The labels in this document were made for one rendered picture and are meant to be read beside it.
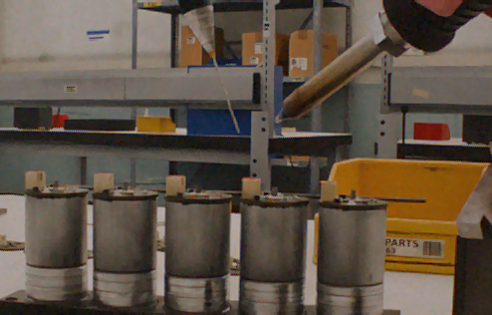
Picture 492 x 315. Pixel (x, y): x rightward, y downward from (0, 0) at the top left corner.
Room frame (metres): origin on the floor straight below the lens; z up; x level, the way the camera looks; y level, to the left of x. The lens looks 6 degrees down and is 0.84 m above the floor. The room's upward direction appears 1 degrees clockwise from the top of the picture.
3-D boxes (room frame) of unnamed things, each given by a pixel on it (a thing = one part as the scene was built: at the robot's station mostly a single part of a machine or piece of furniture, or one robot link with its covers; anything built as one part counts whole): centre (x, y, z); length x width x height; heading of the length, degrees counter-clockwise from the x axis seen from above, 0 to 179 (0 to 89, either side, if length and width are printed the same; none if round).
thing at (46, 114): (3.58, 0.67, 0.80); 0.15 x 0.12 x 0.10; 168
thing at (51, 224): (0.33, 0.05, 0.79); 0.02 x 0.02 x 0.05
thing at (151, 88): (3.19, 0.34, 0.90); 1.30 x 0.06 x 0.12; 58
